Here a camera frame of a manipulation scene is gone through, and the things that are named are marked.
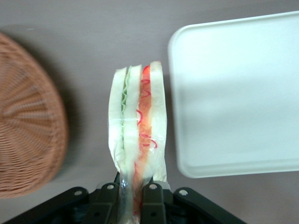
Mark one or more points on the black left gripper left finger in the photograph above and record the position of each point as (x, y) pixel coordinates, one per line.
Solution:
(102, 203)

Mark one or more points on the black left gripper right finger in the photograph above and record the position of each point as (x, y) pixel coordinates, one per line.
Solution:
(153, 203)

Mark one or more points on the triangle sandwich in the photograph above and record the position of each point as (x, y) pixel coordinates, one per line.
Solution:
(137, 116)

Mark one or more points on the round brown wicker basket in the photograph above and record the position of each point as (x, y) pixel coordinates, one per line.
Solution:
(25, 121)

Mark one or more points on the cream rectangular tray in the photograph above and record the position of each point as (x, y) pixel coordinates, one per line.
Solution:
(233, 98)

